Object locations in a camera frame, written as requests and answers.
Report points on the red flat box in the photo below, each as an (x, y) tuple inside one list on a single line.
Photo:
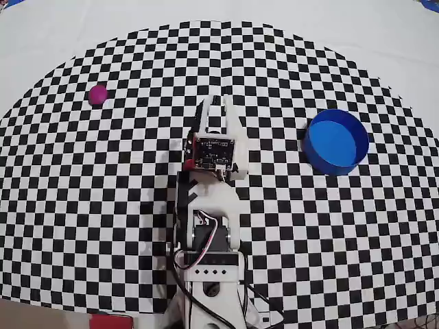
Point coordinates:
[(109, 323)]

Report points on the pink faceted ball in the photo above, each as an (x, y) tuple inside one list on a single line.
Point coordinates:
[(97, 95)]

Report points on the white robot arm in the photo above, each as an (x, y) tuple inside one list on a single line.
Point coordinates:
[(216, 198)]

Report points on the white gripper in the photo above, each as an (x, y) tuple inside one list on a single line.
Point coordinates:
[(237, 127)]

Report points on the black camera circuit board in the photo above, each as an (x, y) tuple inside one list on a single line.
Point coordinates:
[(214, 152)]

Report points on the black white checkered mat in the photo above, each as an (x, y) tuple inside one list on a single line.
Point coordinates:
[(103, 171)]

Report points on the blue tape piece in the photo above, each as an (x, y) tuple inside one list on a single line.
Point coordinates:
[(431, 3)]

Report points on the blue round box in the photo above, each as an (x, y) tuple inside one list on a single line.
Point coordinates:
[(336, 144)]

